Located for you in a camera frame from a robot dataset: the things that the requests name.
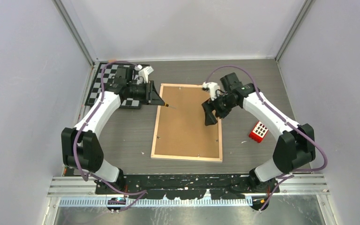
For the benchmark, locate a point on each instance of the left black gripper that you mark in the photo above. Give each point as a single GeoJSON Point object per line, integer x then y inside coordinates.
{"type": "Point", "coordinates": [151, 96]}

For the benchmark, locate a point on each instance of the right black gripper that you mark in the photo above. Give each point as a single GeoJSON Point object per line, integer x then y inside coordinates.
{"type": "Point", "coordinates": [208, 106]}

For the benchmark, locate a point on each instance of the white wooden photo frame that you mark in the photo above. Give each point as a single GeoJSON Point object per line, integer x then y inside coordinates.
{"type": "Point", "coordinates": [187, 122]}

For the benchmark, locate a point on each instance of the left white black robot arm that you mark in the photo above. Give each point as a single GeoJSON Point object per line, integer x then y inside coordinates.
{"type": "Point", "coordinates": [80, 144]}

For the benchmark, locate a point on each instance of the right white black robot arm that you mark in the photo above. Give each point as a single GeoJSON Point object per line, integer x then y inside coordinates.
{"type": "Point", "coordinates": [293, 148]}

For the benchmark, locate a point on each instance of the red bit holder box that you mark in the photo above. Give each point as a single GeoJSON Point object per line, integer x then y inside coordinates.
{"type": "Point", "coordinates": [259, 132]}

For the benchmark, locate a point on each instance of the black white checkerboard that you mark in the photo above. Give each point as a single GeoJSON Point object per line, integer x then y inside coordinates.
{"type": "Point", "coordinates": [106, 74]}

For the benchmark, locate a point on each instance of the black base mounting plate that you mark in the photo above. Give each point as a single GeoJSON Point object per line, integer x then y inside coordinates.
{"type": "Point", "coordinates": [185, 186]}

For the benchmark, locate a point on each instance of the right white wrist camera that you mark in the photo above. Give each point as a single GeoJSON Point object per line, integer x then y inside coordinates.
{"type": "Point", "coordinates": [211, 88]}

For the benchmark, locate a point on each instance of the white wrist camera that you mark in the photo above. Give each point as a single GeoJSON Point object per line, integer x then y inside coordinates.
{"type": "Point", "coordinates": [144, 72]}
{"type": "Point", "coordinates": [211, 88]}

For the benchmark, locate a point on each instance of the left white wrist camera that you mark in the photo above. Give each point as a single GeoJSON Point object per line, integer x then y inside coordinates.
{"type": "Point", "coordinates": [144, 72]}

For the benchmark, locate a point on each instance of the aluminium rail profile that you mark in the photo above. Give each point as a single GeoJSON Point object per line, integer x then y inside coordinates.
{"type": "Point", "coordinates": [73, 191]}

